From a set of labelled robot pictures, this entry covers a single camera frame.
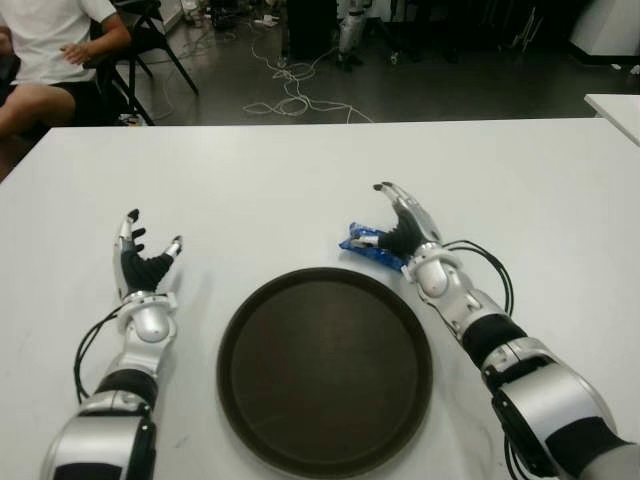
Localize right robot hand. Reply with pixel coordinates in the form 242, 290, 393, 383
349, 182, 444, 264

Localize white floor cable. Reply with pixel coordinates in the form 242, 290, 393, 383
242, 32, 374, 124

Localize white side table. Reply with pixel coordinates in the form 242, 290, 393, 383
583, 92, 640, 146

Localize white machine housing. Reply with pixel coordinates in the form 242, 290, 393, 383
569, 0, 640, 64

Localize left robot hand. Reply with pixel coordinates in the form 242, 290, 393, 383
112, 208, 184, 301

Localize person in white shirt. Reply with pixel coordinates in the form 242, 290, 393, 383
0, 0, 132, 166

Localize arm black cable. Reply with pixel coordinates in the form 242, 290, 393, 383
442, 239, 516, 314
73, 304, 126, 404

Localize round brown tray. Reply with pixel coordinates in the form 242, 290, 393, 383
216, 267, 434, 474

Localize blue Oreo packet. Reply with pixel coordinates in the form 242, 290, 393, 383
337, 222, 406, 274

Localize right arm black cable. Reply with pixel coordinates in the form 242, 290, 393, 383
442, 239, 516, 314

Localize black folding chair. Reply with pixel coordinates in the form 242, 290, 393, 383
82, 0, 200, 126

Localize black cabinet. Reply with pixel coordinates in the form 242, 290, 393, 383
284, 0, 341, 61

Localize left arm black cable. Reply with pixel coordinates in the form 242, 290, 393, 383
73, 304, 126, 404

